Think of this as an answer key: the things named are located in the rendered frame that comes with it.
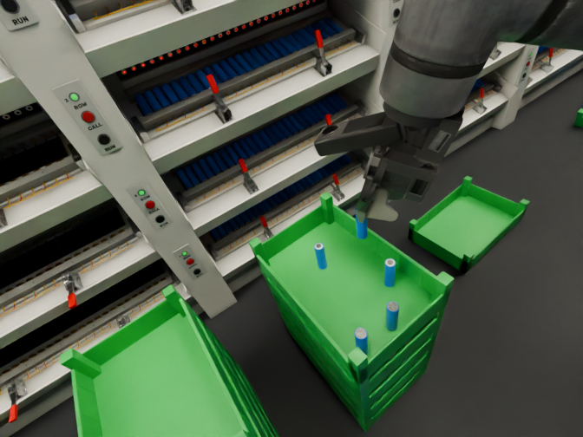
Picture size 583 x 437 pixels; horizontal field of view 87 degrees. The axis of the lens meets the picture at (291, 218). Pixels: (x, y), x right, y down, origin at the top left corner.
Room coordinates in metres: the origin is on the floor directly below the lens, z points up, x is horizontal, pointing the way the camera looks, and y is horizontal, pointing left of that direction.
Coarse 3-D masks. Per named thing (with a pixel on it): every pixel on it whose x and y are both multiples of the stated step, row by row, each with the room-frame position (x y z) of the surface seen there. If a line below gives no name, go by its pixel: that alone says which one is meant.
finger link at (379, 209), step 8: (384, 192) 0.31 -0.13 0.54; (376, 200) 0.31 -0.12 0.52; (384, 200) 0.30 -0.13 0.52; (368, 208) 0.31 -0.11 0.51; (376, 208) 0.31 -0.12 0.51; (384, 208) 0.30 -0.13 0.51; (392, 208) 0.30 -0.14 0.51; (360, 216) 0.32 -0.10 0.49; (368, 216) 0.32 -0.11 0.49; (376, 216) 0.31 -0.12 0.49; (384, 216) 0.30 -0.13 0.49; (392, 216) 0.30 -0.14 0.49
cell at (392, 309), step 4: (388, 304) 0.22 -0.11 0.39; (392, 304) 0.22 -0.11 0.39; (396, 304) 0.22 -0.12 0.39; (388, 308) 0.22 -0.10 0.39; (392, 308) 0.22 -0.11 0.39; (396, 308) 0.21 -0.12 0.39; (388, 312) 0.21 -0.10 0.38; (392, 312) 0.21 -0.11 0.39; (396, 312) 0.21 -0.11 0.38; (388, 316) 0.21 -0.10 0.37; (392, 316) 0.21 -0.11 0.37; (396, 316) 0.21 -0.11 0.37; (388, 320) 0.21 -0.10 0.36; (392, 320) 0.21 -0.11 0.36; (396, 320) 0.21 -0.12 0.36; (388, 324) 0.21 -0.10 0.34; (392, 324) 0.21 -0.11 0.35; (396, 324) 0.21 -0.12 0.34; (388, 328) 0.21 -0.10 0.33; (392, 328) 0.21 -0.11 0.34
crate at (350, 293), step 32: (320, 224) 0.48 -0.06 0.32; (352, 224) 0.43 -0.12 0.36; (256, 256) 0.40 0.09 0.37; (288, 256) 0.42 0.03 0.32; (352, 256) 0.37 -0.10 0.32; (384, 256) 0.35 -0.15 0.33; (288, 288) 0.34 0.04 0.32; (320, 288) 0.32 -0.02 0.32; (352, 288) 0.30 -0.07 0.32; (384, 288) 0.29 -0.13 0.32; (416, 288) 0.27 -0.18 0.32; (448, 288) 0.22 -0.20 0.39; (320, 320) 0.26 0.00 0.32; (352, 320) 0.25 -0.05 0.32; (384, 320) 0.23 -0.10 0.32; (416, 320) 0.20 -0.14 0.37; (352, 352) 0.16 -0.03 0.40; (384, 352) 0.17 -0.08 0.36
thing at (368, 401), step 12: (276, 300) 0.40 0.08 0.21; (288, 312) 0.35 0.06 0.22; (432, 336) 0.22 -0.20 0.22; (312, 348) 0.28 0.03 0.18; (420, 348) 0.21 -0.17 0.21; (324, 360) 0.24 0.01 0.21; (408, 360) 0.20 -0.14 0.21; (336, 372) 0.21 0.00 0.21; (396, 372) 0.18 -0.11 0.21; (384, 384) 0.17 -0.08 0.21; (372, 396) 0.16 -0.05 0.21; (360, 408) 0.15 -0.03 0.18
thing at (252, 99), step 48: (336, 0) 0.93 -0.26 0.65; (192, 48) 0.79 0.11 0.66; (240, 48) 0.82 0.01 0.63; (288, 48) 0.81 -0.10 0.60; (336, 48) 0.83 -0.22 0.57; (144, 96) 0.72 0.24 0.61; (192, 96) 0.69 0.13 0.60; (240, 96) 0.69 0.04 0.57; (288, 96) 0.69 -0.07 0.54; (144, 144) 0.61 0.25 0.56; (192, 144) 0.60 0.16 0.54
